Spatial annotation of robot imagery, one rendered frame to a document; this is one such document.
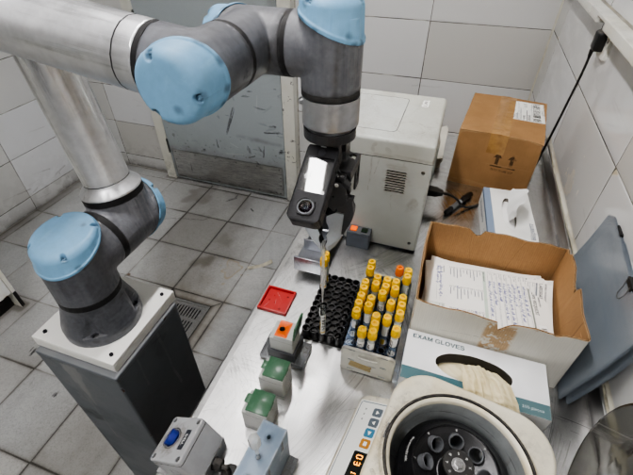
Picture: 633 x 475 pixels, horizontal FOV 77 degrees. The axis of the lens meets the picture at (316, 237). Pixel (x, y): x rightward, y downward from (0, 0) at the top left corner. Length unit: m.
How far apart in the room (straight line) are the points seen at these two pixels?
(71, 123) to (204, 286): 1.53
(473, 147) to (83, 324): 1.09
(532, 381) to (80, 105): 0.88
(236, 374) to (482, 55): 1.81
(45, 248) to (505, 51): 1.95
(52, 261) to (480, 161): 1.11
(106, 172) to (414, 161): 0.61
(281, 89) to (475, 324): 1.88
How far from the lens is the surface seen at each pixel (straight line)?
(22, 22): 0.54
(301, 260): 0.92
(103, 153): 0.81
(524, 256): 0.97
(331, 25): 0.48
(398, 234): 1.02
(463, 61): 2.19
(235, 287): 2.16
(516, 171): 1.32
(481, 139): 1.28
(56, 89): 0.78
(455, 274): 0.93
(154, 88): 0.42
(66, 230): 0.81
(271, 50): 0.51
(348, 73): 0.50
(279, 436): 0.65
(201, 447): 0.70
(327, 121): 0.51
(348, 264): 0.99
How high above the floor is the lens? 1.57
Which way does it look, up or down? 41 degrees down
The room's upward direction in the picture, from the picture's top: straight up
